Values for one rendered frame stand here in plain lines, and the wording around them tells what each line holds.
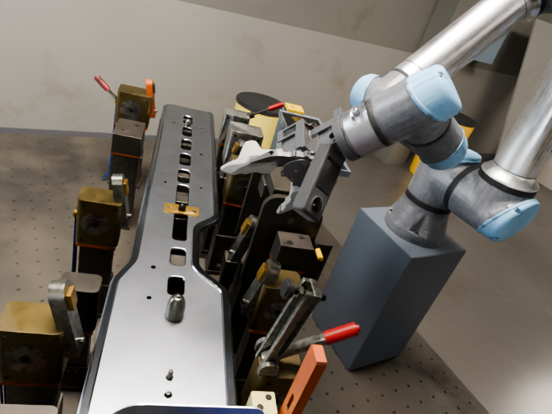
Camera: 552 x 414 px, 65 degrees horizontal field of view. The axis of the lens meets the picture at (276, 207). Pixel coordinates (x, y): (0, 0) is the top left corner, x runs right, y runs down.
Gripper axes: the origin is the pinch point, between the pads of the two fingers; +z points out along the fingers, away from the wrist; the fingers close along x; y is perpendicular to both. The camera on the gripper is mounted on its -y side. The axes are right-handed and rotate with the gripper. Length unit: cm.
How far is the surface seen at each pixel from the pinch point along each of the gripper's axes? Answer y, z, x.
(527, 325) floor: 59, -3, -274
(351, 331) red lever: -21.6, -9.3, -14.0
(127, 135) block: 44, 48, 0
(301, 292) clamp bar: -19.3, -8.6, -2.2
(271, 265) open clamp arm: -7.0, 4.2, -11.5
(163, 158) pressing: 40, 43, -10
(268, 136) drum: 179, 101, -129
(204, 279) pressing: -5.7, 20.2, -9.9
